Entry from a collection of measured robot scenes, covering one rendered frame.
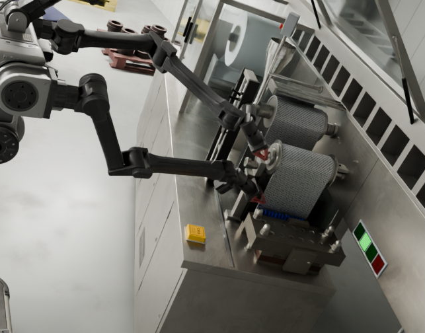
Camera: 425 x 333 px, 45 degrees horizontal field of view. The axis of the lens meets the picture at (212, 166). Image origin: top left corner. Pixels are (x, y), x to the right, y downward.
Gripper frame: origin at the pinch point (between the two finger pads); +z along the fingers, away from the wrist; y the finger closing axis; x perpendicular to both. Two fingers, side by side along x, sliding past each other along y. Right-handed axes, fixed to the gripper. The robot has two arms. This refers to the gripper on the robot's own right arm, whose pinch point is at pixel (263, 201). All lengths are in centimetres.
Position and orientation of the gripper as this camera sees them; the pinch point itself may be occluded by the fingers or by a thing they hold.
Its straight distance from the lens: 213.1
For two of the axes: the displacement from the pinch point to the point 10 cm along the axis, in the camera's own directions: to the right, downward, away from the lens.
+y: 1.2, 5.3, -8.4
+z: 6.4, 6.1, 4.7
